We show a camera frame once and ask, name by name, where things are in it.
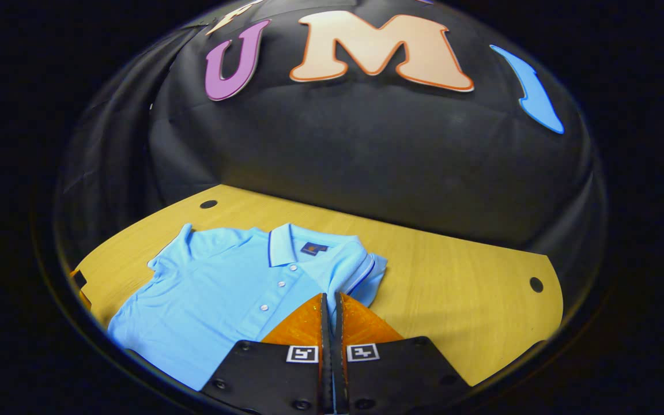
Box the black backdrop cloth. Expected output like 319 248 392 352
55 0 606 274

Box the light blue T-shirt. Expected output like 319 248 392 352
107 222 388 393

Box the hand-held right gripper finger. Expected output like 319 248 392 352
334 291 472 415
201 293 334 415

